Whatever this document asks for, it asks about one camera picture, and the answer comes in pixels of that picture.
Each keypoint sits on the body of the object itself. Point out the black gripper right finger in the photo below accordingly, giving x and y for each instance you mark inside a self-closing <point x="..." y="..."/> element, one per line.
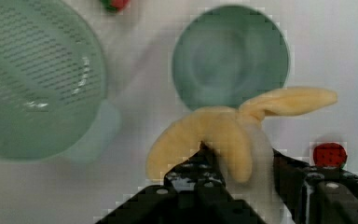
<point x="316" y="195"/>

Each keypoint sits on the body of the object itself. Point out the green mug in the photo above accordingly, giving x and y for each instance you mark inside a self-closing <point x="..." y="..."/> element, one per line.
<point x="228" y="55"/>

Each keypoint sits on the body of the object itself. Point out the red plush fruit by colander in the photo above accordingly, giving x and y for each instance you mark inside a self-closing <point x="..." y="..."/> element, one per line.
<point x="115" y="5"/>

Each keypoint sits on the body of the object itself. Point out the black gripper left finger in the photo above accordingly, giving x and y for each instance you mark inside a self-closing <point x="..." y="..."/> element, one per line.
<point x="192" y="192"/>

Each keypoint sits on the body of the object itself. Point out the green plastic colander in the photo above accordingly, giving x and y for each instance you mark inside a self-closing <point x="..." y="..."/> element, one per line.
<point x="53" y="84"/>

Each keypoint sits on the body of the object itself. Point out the red plush strawberry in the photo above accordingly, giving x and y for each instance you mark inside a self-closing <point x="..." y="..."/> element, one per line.
<point x="330" y="155"/>

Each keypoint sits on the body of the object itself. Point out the yellow plush peeled banana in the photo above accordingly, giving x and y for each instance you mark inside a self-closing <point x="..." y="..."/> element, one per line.
<point x="244" y="152"/>

